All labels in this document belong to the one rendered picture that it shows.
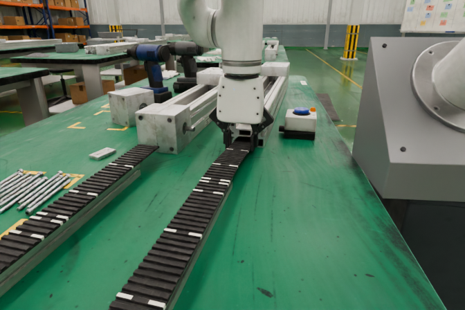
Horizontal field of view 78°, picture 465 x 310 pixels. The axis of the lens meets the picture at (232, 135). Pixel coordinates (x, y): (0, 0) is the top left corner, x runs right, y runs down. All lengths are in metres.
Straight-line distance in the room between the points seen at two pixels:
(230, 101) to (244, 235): 0.30
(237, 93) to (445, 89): 0.37
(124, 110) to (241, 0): 0.48
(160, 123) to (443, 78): 0.55
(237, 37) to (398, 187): 0.39
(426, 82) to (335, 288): 0.40
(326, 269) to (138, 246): 0.25
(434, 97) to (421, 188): 0.16
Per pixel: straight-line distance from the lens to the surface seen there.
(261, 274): 0.39
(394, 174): 0.56
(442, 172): 0.59
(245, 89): 0.61
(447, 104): 0.63
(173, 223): 0.41
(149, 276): 0.35
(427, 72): 0.65
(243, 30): 0.59
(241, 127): 0.72
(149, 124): 0.69
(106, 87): 3.81
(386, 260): 0.45
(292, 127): 0.78
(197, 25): 0.62
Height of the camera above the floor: 1.06
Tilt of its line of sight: 21 degrees down
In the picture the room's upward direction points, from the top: straight up
